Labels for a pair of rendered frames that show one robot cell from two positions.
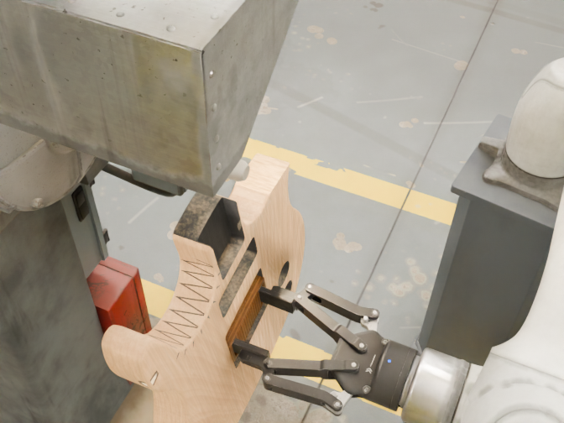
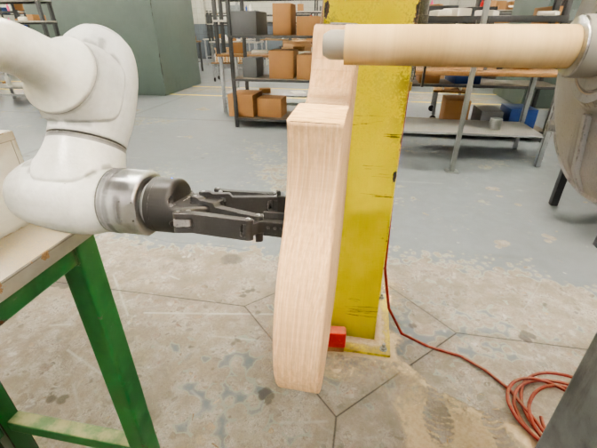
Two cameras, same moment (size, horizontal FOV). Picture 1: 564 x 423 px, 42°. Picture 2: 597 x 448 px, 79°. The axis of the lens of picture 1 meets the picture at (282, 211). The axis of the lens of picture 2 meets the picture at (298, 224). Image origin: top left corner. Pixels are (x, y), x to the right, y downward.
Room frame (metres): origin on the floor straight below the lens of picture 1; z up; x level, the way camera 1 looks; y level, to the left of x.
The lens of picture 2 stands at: (0.90, -0.06, 1.26)
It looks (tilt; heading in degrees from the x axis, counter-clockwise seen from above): 28 degrees down; 167
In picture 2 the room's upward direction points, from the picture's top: straight up
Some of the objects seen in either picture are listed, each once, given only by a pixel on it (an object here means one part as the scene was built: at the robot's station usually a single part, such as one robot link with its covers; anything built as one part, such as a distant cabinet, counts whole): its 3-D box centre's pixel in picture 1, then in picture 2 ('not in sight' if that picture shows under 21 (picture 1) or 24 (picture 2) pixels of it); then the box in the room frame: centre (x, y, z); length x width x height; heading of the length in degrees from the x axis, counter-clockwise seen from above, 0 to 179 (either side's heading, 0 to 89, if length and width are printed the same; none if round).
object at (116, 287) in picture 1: (86, 301); not in sight; (0.90, 0.42, 0.49); 0.25 x 0.12 x 0.37; 66
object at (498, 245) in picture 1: (498, 268); not in sight; (1.12, -0.55, 0.35); 0.28 x 0.28 x 0.70; 59
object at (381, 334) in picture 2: not in sight; (346, 315); (-0.36, 0.47, 0.02); 0.40 x 0.40 x 0.02; 66
